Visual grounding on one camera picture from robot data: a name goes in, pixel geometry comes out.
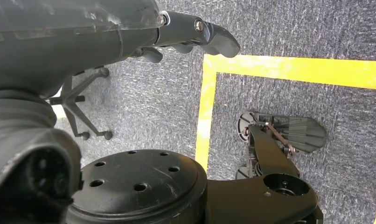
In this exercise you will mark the black round robot hip joint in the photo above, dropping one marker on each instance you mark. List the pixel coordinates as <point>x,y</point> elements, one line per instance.
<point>138,182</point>

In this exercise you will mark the robot left arm ribbed sleeve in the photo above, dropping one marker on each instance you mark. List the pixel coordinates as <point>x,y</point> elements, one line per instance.
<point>21,114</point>

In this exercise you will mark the yellow floor tape square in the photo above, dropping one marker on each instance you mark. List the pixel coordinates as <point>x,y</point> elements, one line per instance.
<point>299,69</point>

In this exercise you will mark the robot left hand grey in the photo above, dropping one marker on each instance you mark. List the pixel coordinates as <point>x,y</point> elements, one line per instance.
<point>67,46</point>

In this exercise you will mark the pale furniture panel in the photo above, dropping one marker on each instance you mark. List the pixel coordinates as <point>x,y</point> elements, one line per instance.
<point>59,112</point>

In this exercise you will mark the black swivel chair base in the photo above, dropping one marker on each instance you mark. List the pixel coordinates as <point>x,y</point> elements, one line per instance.
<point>69,102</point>

